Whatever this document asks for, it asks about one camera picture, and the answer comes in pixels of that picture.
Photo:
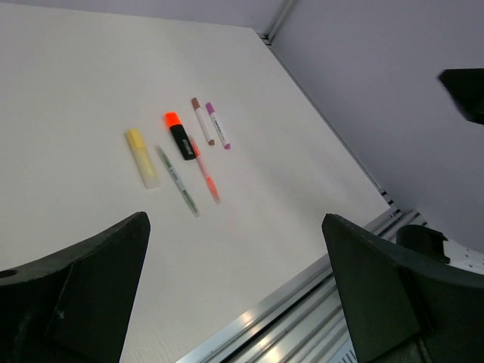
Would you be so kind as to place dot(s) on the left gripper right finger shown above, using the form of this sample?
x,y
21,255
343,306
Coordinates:
x,y
399,305

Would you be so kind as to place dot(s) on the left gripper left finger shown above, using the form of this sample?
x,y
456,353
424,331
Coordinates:
x,y
75,305

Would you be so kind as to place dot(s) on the green white pen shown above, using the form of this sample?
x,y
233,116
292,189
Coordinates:
x,y
178,181

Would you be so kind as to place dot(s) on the yellow highlighter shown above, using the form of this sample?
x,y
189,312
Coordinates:
x,y
142,159

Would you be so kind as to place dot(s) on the orange thin pen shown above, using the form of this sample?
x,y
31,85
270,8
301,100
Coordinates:
x,y
205,173

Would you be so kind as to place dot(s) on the black orange highlighter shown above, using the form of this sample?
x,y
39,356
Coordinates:
x,y
179,136

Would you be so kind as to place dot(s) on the brown capped white pen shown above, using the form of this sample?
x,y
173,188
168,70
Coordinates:
x,y
200,117

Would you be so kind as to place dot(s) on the purple white pen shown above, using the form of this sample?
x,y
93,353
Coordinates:
x,y
218,126

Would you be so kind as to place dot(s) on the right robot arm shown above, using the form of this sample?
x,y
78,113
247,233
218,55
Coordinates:
x,y
465,87

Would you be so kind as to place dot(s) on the white cable duct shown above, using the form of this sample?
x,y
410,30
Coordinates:
x,y
348,356

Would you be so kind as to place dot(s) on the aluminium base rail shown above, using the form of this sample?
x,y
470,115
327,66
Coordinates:
x,y
302,321

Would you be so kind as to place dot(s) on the right frame post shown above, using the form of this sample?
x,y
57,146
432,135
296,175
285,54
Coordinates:
x,y
278,20

